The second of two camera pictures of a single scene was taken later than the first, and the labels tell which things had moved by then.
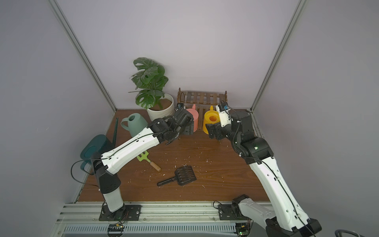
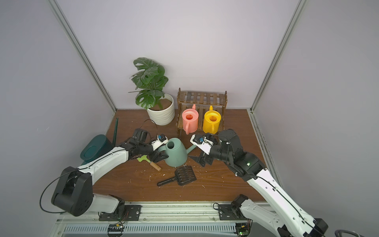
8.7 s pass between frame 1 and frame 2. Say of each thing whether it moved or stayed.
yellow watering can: stayed
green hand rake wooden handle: stayed
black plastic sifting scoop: stayed
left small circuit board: stayed
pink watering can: stayed
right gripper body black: moved
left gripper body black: moved
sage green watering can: moved
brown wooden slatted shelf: stayed
